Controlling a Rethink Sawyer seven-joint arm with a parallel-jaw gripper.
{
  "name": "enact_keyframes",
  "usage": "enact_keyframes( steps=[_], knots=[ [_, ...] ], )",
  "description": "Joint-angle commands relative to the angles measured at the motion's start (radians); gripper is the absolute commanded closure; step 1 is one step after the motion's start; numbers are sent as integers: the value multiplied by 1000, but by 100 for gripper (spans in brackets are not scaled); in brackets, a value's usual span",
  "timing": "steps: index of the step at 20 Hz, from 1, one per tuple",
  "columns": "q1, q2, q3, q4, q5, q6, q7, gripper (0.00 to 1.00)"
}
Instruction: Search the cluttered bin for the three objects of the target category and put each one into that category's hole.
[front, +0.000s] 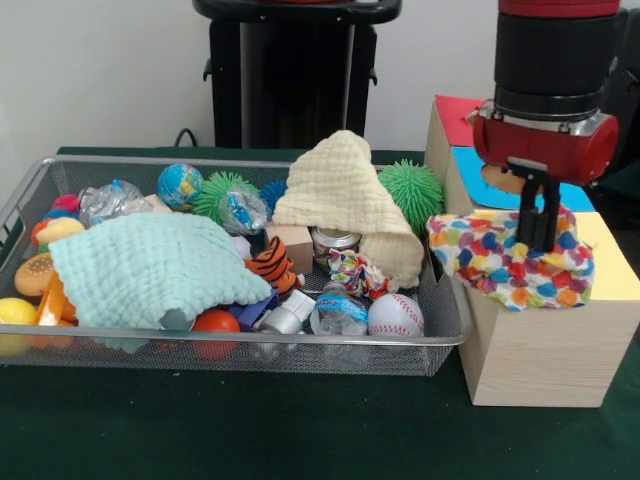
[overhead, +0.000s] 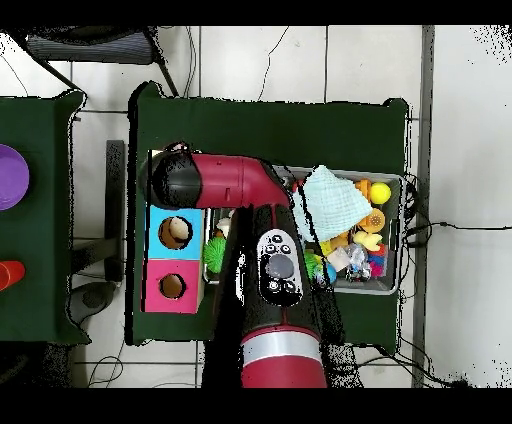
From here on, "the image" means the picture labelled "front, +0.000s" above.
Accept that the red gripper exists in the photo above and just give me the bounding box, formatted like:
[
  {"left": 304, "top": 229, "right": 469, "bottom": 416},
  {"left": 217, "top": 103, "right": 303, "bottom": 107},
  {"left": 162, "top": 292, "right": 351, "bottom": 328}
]
[{"left": 472, "top": 112, "right": 620, "bottom": 251}]

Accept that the colourful polka dot cloth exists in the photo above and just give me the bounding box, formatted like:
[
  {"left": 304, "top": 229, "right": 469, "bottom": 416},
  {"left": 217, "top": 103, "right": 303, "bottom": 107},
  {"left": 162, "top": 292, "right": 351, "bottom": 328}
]
[{"left": 426, "top": 204, "right": 596, "bottom": 312}]

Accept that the pale yellow waffle cloth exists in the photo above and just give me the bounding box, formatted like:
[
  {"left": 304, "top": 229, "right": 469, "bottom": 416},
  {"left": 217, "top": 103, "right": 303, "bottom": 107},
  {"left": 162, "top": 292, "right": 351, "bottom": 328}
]
[{"left": 272, "top": 130, "right": 425, "bottom": 290}]

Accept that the mint green waffle cloth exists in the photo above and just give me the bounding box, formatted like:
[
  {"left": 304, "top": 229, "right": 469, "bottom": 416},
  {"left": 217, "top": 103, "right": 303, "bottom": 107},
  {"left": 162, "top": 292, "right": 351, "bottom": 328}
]
[{"left": 48, "top": 212, "right": 274, "bottom": 331}]

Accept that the wooden box with three holes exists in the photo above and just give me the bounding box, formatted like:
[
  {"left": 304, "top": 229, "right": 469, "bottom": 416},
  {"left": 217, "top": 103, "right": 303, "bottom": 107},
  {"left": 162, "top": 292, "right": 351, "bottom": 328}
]
[{"left": 424, "top": 94, "right": 640, "bottom": 409}]

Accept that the shallow mesh bin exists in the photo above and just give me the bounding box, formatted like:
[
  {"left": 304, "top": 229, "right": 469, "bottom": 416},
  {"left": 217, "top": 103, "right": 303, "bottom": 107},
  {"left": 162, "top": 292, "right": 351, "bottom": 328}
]
[{"left": 0, "top": 154, "right": 474, "bottom": 377}]

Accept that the dark green table cloth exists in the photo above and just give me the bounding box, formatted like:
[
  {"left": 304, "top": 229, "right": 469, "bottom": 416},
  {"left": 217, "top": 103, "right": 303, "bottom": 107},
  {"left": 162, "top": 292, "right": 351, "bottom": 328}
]
[
  {"left": 0, "top": 145, "right": 640, "bottom": 480},
  {"left": 597, "top": 162, "right": 640, "bottom": 231}
]

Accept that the green spiky rubber ball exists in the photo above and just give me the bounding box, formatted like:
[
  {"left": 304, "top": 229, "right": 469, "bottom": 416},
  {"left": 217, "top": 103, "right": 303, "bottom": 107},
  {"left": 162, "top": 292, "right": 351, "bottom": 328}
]
[
  {"left": 377, "top": 159, "right": 445, "bottom": 235},
  {"left": 191, "top": 171, "right": 259, "bottom": 221}
]

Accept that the white baseball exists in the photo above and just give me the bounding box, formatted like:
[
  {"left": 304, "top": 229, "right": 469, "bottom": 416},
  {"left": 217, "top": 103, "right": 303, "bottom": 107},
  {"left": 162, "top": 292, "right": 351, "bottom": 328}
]
[{"left": 367, "top": 293, "right": 426, "bottom": 337}]

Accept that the small colourful patterned cloth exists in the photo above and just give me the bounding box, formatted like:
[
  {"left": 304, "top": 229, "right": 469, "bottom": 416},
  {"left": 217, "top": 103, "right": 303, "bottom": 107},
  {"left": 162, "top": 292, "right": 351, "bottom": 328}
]
[{"left": 327, "top": 248, "right": 400, "bottom": 301}]

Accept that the crushed clear water bottle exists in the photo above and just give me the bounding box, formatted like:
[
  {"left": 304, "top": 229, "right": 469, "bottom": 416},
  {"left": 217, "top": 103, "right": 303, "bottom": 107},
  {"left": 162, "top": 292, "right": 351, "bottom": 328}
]
[{"left": 308, "top": 280, "right": 370, "bottom": 336}]

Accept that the orange tiger plush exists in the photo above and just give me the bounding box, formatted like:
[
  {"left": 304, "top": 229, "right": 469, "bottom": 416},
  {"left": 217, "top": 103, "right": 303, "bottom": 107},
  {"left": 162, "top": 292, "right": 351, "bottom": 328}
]
[{"left": 244, "top": 236, "right": 306, "bottom": 294}]

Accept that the red ball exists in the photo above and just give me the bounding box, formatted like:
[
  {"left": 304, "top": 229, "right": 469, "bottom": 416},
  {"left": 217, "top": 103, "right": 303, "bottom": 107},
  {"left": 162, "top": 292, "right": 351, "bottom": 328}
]
[{"left": 192, "top": 308, "right": 241, "bottom": 360}]

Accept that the globe print ball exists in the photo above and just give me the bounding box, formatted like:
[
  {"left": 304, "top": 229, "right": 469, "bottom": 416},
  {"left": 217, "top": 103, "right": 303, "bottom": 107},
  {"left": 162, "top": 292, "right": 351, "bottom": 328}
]
[{"left": 156, "top": 163, "right": 205, "bottom": 211}]

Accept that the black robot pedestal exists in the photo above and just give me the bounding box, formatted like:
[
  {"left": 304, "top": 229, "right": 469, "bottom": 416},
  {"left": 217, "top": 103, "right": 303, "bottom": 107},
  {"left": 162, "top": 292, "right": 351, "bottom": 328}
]
[{"left": 192, "top": 0, "right": 404, "bottom": 150}]

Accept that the black looped cable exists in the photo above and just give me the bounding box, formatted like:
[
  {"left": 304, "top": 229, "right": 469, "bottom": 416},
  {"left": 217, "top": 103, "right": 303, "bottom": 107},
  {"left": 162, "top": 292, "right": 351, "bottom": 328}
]
[{"left": 172, "top": 127, "right": 202, "bottom": 149}]

